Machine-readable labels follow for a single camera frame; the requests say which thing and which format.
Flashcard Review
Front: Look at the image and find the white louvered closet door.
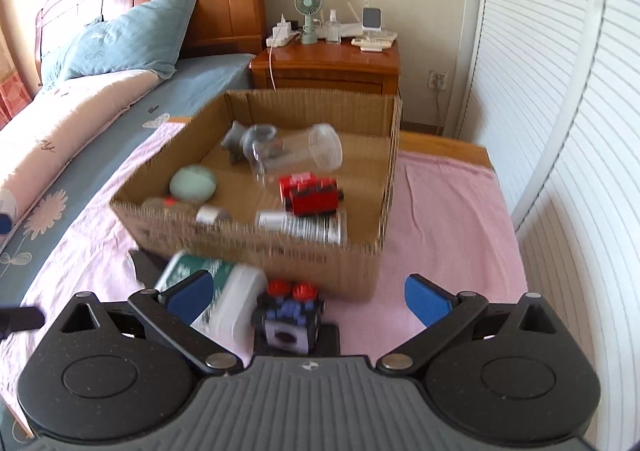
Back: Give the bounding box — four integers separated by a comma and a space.
458, 0, 639, 450

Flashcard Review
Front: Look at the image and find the small white monitor device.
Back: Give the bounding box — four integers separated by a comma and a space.
361, 5, 382, 34

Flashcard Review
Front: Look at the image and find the wooden nightstand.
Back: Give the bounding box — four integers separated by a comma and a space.
250, 41, 400, 95

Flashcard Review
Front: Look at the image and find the clear plastic jar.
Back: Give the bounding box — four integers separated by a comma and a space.
253, 123, 343, 182

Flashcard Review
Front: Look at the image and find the white labelled plastic case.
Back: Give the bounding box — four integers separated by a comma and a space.
255, 211, 348, 245

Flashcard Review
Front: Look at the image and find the green desk fan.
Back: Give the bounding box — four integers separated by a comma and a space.
294, 0, 322, 45

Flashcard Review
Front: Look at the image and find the white remote control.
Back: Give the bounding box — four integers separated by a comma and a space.
352, 30, 398, 52

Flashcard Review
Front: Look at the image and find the grey rubber animal toy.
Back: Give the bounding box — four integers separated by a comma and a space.
220, 121, 278, 164

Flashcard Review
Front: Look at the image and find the white wifi router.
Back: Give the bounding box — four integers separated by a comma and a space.
317, 20, 362, 40

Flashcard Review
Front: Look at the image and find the brown cardboard box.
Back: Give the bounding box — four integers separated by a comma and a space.
109, 87, 404, 303

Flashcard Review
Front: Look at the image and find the wall power socket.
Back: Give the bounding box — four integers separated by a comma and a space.
427, 70, 448, 92

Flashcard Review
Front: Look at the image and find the black device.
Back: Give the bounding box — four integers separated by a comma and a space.
128, 249, 168, 289

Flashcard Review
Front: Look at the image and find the pink table cloth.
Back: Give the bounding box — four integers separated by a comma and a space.
1, 123, 526, 360

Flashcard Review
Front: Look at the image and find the white power strip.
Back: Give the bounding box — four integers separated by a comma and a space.
266, 15, 298, 48

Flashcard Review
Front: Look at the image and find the blue pillow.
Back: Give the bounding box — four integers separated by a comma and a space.
41, 0, 197, 85

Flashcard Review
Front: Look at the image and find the clear spray bottle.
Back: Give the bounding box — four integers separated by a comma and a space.
326, 9, 342, 44

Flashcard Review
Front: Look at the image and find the green medical cotton swab box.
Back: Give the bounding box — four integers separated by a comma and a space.
155, 251, 267, 356

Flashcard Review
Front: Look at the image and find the white charging cable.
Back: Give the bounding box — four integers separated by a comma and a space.
267, 33, 302, 93

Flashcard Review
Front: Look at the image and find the black blue toy robot cube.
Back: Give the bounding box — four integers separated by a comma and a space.
250, 280, 324, 355

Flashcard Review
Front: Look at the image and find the mint green round object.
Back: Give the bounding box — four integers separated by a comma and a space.
169, 164, 217, 204

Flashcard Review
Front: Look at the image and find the red toy fire truck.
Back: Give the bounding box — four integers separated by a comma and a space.
278, 173, 344, 217

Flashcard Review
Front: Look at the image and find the blue bed sheet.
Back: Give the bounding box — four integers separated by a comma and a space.
1, 54, 252, 321

